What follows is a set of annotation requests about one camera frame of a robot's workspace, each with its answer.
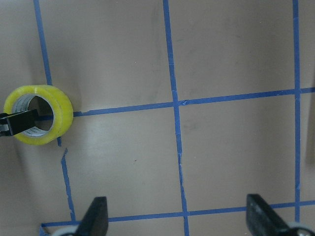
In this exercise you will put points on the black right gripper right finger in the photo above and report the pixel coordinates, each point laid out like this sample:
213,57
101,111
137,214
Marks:
262,220

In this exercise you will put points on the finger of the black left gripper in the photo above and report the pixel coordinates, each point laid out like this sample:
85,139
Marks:
12,124

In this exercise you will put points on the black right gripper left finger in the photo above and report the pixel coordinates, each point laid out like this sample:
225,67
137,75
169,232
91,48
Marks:
95,222

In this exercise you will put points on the yellow tape roll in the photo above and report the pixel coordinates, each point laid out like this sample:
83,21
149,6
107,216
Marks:
19,100

